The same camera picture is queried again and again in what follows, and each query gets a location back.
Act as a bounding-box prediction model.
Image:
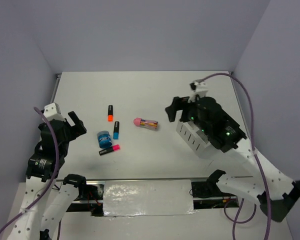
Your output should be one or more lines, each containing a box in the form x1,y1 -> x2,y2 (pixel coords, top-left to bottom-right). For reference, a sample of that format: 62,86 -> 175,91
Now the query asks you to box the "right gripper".
164,95 -> 209,133

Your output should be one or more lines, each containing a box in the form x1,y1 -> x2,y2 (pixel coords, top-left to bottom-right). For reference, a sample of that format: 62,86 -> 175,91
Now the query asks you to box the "blue slime jar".
97,130 -> 113,149

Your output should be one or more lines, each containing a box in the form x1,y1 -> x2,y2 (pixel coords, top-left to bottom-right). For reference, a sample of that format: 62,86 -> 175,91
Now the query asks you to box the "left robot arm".
8,108 -> 88,240

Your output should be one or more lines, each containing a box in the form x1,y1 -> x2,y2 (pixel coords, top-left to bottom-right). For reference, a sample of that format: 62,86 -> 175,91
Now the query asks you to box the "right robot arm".
165,96 -> 300,223

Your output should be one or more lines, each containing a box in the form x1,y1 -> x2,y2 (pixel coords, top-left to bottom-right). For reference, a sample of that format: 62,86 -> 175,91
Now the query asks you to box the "white compartment organizer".
176,121 -> 216,159

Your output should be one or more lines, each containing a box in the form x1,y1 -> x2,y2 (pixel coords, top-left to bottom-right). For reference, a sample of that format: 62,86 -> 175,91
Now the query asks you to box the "orange highlighter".
107,105 -> 114,122

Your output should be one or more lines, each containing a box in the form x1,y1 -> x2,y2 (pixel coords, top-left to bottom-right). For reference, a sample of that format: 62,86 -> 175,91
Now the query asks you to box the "blue highlighter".
113,121 -> 120,140

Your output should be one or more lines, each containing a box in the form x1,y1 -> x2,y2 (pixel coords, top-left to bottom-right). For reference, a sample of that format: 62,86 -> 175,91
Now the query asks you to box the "pink-capped pen tube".
133,117 -> 159,131

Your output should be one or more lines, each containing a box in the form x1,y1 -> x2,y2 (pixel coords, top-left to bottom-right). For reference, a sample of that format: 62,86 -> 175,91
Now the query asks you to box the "pink highlighter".
98,144 -> 121,156

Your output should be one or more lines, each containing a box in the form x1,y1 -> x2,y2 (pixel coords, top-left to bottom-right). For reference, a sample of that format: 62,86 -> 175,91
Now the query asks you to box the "black tray container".
225,114 -> 242,141

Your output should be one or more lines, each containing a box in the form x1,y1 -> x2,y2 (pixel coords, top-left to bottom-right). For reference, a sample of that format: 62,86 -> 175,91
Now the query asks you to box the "silver taped panel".
103,179 -> 195,217

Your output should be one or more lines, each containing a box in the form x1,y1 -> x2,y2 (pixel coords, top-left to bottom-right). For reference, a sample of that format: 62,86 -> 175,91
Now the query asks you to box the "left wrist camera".
43,102 -> 65,121

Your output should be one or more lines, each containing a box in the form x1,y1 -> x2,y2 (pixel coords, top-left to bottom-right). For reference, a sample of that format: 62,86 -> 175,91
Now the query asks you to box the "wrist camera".
43,102 -> 65,121
187,80 -> 209,103

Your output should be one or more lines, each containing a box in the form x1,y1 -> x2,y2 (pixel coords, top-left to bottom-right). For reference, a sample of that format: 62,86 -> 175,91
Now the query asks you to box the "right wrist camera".
187,80 -> 209,103

